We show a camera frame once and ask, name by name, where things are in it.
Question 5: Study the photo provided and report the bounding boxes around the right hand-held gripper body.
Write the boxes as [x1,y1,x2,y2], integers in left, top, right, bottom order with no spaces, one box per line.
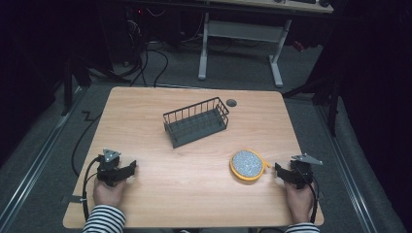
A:
[289,152,324,190]

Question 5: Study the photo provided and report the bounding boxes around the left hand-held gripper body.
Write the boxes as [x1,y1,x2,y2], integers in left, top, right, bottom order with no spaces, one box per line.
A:
[96,148,122,187]

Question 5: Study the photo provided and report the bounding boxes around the person's left hand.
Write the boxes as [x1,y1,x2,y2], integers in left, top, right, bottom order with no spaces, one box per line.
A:
[92,177,127,209]

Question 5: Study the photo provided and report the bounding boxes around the person's right hand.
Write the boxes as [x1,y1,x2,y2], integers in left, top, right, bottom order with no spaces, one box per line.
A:
[284,181,316,225]

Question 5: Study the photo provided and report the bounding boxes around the round yellow scouring pad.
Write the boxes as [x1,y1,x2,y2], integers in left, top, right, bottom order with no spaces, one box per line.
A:
[228,149,272,183]

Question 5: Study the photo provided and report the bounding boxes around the black stand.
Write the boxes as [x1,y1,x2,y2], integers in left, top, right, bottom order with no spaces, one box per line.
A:
[60,57,93,117]
[281,73,342,138]

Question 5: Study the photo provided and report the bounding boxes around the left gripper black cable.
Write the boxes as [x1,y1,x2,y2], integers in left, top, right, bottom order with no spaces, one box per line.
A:
[81,155,102,223]

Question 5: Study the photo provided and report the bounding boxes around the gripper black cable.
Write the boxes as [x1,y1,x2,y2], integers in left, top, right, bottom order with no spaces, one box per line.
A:
[81,155,102,223]
[295,166,321,225]

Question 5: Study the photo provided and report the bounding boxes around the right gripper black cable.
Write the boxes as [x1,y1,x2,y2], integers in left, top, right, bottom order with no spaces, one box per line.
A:
[295,166,321,225]

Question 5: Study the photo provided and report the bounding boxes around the black floor cable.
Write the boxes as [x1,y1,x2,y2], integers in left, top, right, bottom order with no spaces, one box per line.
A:
[70,111,103,178]

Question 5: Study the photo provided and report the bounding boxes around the metal floor rail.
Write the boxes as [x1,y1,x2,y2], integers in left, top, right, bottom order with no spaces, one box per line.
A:
[0,86,86,225]
[315,104,379,233]

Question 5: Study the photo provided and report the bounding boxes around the dark wire basket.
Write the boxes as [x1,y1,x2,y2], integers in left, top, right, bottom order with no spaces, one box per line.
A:
[162,96,230,150]

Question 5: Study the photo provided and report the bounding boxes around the bundle of black cables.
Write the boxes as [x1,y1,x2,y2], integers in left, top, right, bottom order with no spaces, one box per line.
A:
[86,18,170,88]

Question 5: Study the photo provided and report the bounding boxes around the white metal frame desk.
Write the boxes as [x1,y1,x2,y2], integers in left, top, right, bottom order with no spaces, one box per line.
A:
[197,0,334,88]

